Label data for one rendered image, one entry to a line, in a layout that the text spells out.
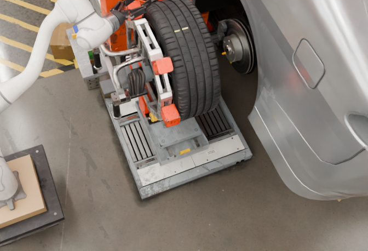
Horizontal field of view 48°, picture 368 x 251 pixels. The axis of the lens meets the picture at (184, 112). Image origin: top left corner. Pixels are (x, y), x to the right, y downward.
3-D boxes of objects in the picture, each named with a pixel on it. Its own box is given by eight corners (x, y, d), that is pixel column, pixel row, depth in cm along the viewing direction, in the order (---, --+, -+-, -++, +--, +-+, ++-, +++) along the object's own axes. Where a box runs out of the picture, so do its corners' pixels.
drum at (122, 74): (157, 84, 228) (158, 69, 216) (121, 95, 222) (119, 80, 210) (149, 64, 234) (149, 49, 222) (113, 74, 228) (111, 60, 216)
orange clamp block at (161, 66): (169, 70, 200) (174, 70, 191) (154, 75, 198) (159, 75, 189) (165, 57, 199) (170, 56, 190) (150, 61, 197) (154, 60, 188)
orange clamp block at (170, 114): (173, 109, 217) (179, 123, 213) (159, 114, 215) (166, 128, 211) (174, 102, 210) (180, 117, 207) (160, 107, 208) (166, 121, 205)
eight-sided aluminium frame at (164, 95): (169, 130, 237) (174, 78, 189) (158, 134, 235) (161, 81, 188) (137, 58, 260) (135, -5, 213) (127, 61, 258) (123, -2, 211)
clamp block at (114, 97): (131, 101, 207) (131, 96, 202) (114, 106, 205) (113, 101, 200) (128, 93, 209) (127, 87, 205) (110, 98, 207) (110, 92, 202)
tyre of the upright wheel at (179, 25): (233, 117, 206) (200, -16, 193) (190, 131, 200) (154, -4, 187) (191, 104, 269) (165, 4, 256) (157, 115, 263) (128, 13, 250)
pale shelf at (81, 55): (108, 73, 272) (108, 70, 269) (83, 80, 267) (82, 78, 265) (90, 26, 290) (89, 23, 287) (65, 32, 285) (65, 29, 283)
